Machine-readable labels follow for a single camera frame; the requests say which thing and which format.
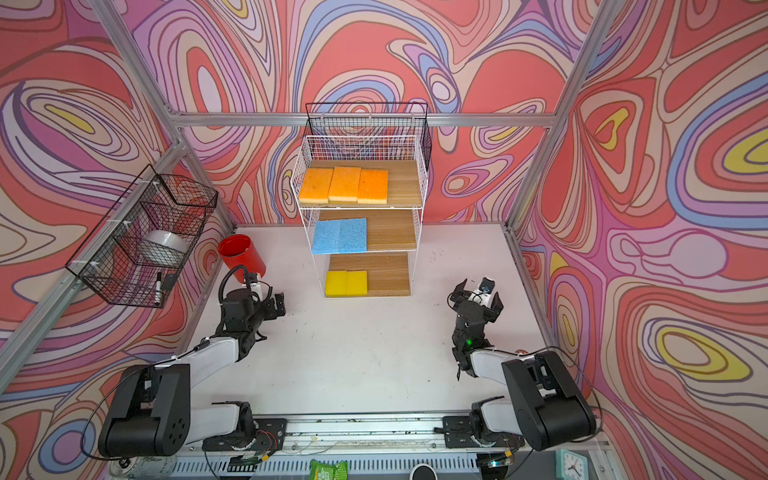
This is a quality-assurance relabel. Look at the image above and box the yellow thick sponge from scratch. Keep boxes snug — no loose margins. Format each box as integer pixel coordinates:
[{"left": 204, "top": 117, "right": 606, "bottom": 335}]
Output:
[
  {"left": 345, "top": 270, "right": 368, "bottom": 297},
  {"left": 325, "top": 270, "right": 348, "bottom": 298}
]

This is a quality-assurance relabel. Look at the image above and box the blue sponge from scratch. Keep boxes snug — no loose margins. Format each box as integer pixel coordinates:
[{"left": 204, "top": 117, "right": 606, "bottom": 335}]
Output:
[
  {"left": 312, "top": 220, "right": 342, "bottom": 255},
  {"left": 338, "top": 218, "right": 368, "bottom": 254}
]

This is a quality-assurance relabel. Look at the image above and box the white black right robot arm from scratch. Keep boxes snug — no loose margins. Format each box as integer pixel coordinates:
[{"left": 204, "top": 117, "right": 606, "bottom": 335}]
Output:
[{"left": 442, "top": 278, "right": 599, "bottom": 451}]

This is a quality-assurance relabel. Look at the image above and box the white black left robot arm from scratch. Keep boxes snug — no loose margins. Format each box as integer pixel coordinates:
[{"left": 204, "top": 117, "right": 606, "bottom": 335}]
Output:
[{"left": 79, "top": 266, "right": 286, "bottom": 462}]

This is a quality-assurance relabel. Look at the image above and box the red plastic cup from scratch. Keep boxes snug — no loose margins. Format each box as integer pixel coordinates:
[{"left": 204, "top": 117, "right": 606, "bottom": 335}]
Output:
[{"left": 217, "top": 234, "right": 266, "bottom": 280}]

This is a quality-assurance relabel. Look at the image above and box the black marker pen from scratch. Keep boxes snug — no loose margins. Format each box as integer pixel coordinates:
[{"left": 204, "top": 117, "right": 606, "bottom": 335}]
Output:
[{"left": 154, "top": 271, "right": 163, "bottom": 307}]

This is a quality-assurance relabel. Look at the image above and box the teal desk clock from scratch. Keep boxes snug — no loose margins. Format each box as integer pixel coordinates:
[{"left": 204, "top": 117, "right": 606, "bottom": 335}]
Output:
[{"left": 555, "top": 449, "right": 590, "bottom": 480}]

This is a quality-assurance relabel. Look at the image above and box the green snack packet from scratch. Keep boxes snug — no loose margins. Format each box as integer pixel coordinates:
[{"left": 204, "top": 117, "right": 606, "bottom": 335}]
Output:
[{"left": 309, "top": 460, "right": 349, "bottom": 480}]

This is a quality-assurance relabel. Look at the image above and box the silver drink can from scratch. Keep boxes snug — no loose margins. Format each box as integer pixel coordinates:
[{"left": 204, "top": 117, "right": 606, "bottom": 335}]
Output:
[{"left": 118, "top": 455, "right": 177, "bottom": 480}]

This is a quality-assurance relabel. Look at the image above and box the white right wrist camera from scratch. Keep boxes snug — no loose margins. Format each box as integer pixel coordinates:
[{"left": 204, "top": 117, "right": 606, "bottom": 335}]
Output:
[{"left": 470, "top": 277, "right": 495, "bottom": 307}]

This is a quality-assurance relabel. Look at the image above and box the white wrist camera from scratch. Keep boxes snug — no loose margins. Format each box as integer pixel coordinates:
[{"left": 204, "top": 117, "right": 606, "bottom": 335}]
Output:
[
  {"left": 245, "top": 273, "right": 268, "bottom": 301},
  {"left": 470, "top": 277, "right": 495, "bottom": 307}
]

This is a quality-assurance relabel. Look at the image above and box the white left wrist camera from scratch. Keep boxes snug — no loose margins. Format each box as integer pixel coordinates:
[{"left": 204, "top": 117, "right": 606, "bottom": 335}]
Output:
[{"left": 245, "top": 273, "right": 268, "bottom": 301}]

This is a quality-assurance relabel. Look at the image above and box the black wire wall basket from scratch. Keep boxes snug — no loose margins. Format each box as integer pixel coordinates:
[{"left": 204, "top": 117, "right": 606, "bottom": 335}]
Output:
[{"left": 66, "top": 166, "right": 218, "bottom": 309}]

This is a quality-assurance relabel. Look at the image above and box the white wire wooden shelf rack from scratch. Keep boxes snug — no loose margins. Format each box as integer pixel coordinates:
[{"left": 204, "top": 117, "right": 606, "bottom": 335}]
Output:
[{"left": 290, "top": 134, "right": 428, "bottom": 297}]

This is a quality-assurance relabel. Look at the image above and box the aluminium frame post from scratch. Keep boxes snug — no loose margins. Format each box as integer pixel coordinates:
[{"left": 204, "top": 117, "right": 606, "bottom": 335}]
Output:
[{"left": 505, "top": 0, "right": 625, "bottom": 233}]

